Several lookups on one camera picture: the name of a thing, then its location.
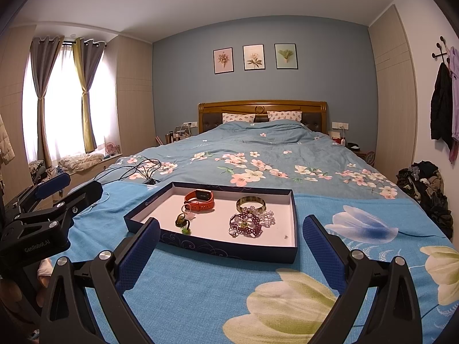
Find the black box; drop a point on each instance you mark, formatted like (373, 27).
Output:
(353, 146)

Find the bright blue flower blanket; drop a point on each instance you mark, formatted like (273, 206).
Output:
(200, 294)

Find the beige built-in wardrobe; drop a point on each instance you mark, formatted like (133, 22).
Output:
(392, 96)
(134, 96)

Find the black curtain rod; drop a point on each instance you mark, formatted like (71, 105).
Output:
(68, 43)

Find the dark round chair back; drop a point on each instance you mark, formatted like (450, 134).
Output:
(369, 157)

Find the wooden bed with floral duvet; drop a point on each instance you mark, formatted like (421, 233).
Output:
(269, 143)

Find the white earphones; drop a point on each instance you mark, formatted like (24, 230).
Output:
(106, 195)

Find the maroon garment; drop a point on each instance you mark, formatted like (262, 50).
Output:
(453, 152)

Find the sheer white curtain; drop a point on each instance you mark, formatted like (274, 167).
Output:
(62, 107)

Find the framed pink bouquet picture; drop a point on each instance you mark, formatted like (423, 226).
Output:
(223, 61)

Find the patterned cushion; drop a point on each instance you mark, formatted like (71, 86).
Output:
(37, 171)

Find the framed green leaf picture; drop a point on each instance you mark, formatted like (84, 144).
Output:
(286, 56)

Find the white wall socket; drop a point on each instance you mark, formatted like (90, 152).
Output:
(190, 124)
(340, 125)

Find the purple jacket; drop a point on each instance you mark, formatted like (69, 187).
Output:
(455, 89)

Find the person's left hand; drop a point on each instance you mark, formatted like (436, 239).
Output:
(45, 272)

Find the pile of dark clothes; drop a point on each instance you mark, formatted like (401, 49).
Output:
(426, 197)

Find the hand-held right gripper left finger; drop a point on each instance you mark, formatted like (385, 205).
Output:
(138, 258)

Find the red box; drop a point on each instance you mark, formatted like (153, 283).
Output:
(335, 138)

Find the bedside clutter of bottles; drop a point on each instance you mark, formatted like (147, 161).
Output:
(174, 135)

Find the orange smart watch band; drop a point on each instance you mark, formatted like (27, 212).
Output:
(206, 206)

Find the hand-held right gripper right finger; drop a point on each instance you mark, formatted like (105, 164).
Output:
(322, 254)

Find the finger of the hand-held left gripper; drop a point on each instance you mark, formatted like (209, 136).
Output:
(86, 195)
(52, 186)

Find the dotted white pillow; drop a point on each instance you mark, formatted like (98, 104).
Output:
(238, 118)
(285, 116)

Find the grey and yellow curtain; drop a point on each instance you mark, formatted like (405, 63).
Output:
(86, 114)

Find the cream bedding pile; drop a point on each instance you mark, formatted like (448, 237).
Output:
(80, 161)

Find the amber bangle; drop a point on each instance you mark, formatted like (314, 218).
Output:
(263, 206)

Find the black jacket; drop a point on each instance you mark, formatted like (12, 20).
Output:
(441, 107)

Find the black wall coat rack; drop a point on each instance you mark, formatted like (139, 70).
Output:
(440, 48)

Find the navy shallow cardboard box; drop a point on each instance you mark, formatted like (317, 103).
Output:
(211, 226)

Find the framed white flower picture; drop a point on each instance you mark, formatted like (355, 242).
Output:
(253, 57)

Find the small pink fan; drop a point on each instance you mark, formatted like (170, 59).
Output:
(110, 149)

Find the beige padded jacket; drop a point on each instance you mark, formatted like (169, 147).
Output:
(5, 139)

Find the wooden headboard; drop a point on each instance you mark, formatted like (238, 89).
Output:
(261, 105)

